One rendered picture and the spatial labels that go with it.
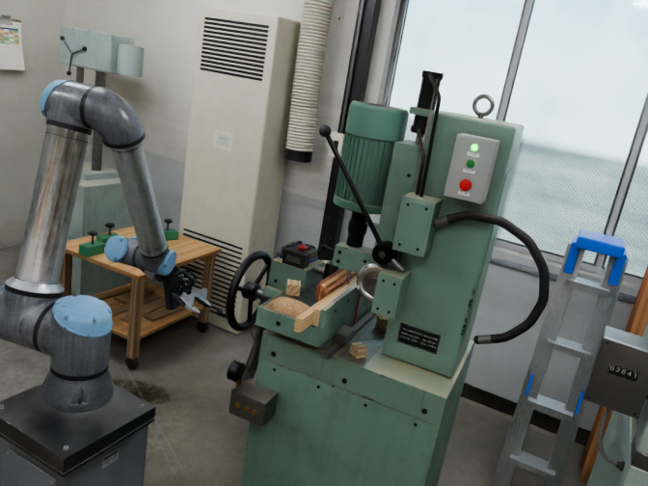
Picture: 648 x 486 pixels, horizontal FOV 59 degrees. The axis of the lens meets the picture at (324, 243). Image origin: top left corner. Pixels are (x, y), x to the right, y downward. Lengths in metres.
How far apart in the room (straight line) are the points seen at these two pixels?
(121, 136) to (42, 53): 2.95
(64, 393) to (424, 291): 1.01
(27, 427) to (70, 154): 0.71
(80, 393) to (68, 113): 0.75
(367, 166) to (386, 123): 0.13
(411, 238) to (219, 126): 1.97
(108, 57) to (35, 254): 2.11
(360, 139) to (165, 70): 2.47
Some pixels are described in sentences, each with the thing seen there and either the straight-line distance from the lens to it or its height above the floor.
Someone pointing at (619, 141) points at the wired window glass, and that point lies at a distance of 2.96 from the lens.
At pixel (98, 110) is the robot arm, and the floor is 1.38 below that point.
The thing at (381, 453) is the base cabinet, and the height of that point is 0.56.
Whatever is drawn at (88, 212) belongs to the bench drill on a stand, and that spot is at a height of 0.54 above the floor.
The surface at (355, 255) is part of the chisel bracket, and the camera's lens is 1.76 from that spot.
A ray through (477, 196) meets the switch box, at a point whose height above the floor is 1.34.
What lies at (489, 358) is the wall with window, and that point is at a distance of 3.18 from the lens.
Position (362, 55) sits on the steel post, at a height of 1.68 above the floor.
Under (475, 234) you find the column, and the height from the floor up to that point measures 1.23.
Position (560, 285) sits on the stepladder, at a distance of 2.33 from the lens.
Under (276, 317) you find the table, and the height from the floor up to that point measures 0.88.
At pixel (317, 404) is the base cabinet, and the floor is 0.63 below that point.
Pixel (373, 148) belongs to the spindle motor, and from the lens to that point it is 1.64.
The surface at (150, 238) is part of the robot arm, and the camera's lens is 1.89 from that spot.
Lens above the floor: 1.58
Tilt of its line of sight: 17 degrees down
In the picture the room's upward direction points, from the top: 10 degrees clockwise
